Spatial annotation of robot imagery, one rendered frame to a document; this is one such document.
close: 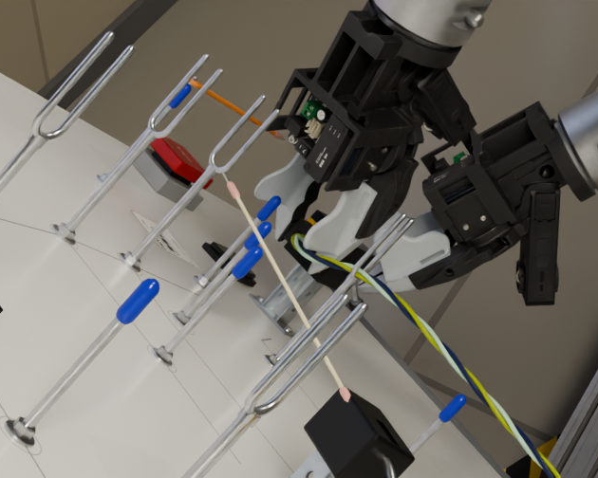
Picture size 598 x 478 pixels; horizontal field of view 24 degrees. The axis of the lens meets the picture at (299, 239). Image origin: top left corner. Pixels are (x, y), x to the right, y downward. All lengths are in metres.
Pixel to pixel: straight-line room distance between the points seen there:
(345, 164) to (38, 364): 0.35
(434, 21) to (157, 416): 0.34
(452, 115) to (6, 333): 0.45
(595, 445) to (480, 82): 1.06
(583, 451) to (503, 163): 1.03
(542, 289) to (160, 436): 0.55
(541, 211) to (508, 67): 1.85
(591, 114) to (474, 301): 1.44
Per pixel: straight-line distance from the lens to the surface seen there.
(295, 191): 1.03
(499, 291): 2.55
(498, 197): 1.11
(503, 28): 3.07
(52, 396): 0.57
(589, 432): 2.12
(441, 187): 1.11
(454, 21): 0.91
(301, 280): 1.10
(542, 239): 1.15
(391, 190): 0.98
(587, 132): 1.11
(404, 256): 1.15
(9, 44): 2.68
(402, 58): 0.93
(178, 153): 1.18
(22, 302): 0.71
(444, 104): 0.99
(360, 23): 0.91
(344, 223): 1.00
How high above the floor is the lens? 1.97
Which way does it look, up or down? 49 degrees down
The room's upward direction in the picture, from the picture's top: straight up
